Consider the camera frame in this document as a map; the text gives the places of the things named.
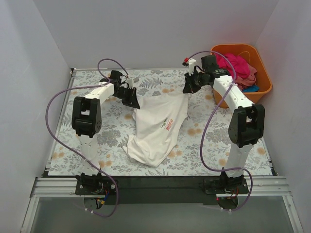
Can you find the blue crumpled shirt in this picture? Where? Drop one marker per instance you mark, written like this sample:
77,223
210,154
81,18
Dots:
251,89

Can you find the magenta crumpled shirt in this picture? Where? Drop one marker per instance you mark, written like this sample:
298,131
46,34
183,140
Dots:
233,62

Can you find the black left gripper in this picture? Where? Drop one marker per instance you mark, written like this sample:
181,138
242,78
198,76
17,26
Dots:
129,94

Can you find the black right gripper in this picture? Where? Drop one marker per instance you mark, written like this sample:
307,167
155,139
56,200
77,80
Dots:
190,82

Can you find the floral patterned table mat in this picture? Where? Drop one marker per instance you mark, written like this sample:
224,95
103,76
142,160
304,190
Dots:
203,143

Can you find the salmon pink crumpled shirt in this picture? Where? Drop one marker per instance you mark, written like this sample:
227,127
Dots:
246,78

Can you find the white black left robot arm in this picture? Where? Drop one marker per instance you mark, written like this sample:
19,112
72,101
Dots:
87,123

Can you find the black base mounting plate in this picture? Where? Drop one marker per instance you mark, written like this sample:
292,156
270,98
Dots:
160,191

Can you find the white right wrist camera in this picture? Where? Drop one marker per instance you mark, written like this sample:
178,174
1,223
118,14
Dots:
190,63

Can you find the aluminium front frame rail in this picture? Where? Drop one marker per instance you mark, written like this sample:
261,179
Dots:
70,187

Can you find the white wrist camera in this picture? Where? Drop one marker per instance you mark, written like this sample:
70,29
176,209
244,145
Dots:
190,63
131,81

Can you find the white t shirt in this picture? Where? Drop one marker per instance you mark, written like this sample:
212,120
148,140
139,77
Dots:
158,122

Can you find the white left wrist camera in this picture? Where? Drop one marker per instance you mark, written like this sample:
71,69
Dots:
131,81

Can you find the orange plastic laundry basket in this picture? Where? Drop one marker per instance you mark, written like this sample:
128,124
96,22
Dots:
252,57

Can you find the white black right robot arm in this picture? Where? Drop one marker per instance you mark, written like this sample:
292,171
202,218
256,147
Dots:
246,126

